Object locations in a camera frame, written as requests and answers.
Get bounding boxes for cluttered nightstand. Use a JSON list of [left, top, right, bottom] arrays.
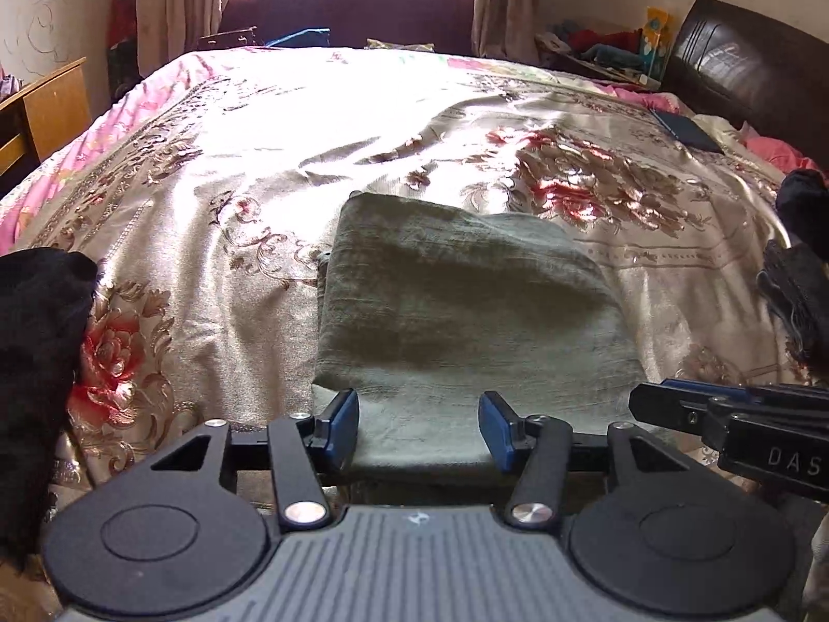
[[550, 52, 663, 90]]

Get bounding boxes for folded black cloth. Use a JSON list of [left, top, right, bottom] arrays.
[[756, 239, 829, 367]]

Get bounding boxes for floral satin bedspread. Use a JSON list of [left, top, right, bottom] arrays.
[[0, 45, 829, 597]]

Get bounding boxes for red bag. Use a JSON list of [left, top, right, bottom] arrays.
[[105, 0, 141, 100]]

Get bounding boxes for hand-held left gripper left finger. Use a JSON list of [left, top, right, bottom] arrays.
[[152, 389, 360, 529]]

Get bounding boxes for pink cloth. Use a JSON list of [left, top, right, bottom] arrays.
[[744, 135, 828, 175]]

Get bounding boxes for rolled black cloth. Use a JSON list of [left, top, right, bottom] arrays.
[[775, 168, 829, 242]]

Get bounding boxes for dark tablet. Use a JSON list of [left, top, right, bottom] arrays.
[[649, 109, 725, 155]]

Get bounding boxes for pile of colourful clothes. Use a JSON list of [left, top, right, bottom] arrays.
[[536, 21, 644, 72]]

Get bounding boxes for wooden desk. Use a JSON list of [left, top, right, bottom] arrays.
[[0, 57, 92, 177]]

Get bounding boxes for black garment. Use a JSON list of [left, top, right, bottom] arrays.
[[0, 247, 99, 561]]

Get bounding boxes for dark brown headboard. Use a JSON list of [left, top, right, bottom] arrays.
[[661, 0, 829, 163]]

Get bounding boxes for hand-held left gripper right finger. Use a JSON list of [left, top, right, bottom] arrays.
[[478, 390, 694, 529]]

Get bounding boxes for yellow carton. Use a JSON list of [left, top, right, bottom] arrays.
[[638, 6, 675, 80]]

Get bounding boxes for pink floral bedsheet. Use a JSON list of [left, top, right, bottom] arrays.
[[0, 50, 218, 255]]

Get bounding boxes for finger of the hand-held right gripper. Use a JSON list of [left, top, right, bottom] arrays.
[[662, 377, 829, 401], [630, 384, 710, 434]]

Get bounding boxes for grey-green pants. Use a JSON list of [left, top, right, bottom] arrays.
[[311, 191, 649, 474]]

